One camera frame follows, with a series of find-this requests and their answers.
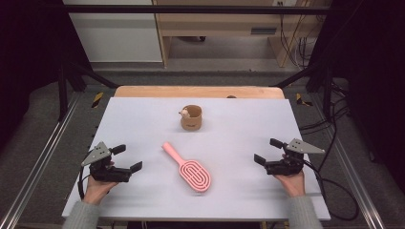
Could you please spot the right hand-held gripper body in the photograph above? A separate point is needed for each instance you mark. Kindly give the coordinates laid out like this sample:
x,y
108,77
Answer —
x,y
286,167

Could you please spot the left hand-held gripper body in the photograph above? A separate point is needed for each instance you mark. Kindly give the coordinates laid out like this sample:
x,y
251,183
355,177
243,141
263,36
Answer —
x,y
105,173

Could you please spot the pink hairbrush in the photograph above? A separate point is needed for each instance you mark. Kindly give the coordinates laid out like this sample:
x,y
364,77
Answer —
x,y
194,171

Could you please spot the brown cup with animal figure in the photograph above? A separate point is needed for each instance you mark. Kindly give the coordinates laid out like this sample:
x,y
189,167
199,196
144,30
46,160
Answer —
x,y
192,122

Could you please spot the person's right hand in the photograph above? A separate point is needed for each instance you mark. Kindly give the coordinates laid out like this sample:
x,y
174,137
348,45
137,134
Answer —
x,y
294,184

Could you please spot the person's left hand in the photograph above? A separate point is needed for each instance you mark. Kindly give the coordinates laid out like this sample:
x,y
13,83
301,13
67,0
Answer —
x,y
95,191

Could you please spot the yellow black tape marker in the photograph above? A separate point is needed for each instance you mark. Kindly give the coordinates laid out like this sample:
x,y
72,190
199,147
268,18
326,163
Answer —
x,y
97,99
300,99

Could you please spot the white cabinet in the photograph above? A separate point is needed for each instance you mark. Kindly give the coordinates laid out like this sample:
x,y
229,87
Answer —
x,y
117,38

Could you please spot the black curtain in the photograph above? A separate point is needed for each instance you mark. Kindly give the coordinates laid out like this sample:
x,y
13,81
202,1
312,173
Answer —
x,y
28,57
375,79

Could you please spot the wooden desk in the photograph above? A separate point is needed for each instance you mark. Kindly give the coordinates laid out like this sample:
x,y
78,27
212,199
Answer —
x,y
216,27

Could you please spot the metal floor rail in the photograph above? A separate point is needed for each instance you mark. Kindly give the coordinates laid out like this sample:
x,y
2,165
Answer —
x,y
350,171
41,156

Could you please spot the black frame stand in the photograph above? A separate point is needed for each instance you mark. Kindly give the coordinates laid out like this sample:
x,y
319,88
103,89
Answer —
x,y
327,92
62,95

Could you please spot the black horizontal frame bar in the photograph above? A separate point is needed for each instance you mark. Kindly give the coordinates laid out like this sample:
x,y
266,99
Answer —
x,y
191,9

